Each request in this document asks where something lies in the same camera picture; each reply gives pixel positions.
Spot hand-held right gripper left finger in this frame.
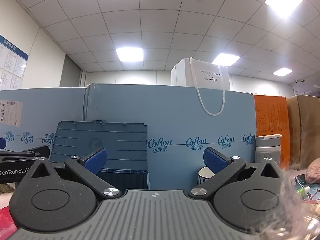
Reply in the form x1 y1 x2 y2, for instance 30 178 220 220
30 147 122 201

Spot light blue box with label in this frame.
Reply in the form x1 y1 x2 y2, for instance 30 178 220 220
0 87 88 165

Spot red packet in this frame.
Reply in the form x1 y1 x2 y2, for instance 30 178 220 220
0 207 17 233

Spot wall notice board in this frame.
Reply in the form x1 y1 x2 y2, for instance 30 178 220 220
0 34 29 90

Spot white striped mug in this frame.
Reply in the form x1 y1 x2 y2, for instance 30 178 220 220
197 166 216 183

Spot brown cardboard box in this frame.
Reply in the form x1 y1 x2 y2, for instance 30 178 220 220
286 94 320 170

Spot grey thermos cup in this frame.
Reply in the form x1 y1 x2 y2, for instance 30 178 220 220
255 134 283 165

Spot white paper bag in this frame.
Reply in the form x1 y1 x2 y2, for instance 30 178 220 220
171 57 231 117

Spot orange box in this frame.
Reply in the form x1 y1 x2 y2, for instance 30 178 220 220
253 94 290 169

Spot pink cloth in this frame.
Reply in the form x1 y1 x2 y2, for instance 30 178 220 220
306 158 320 183

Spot blue plastic storage box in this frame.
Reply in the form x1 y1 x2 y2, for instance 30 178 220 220
49 119 151 190

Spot fluffy grey-pink fur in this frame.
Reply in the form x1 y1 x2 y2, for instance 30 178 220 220
246 166 320 240

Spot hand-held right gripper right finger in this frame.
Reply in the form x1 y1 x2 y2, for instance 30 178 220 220
188 147 283 200

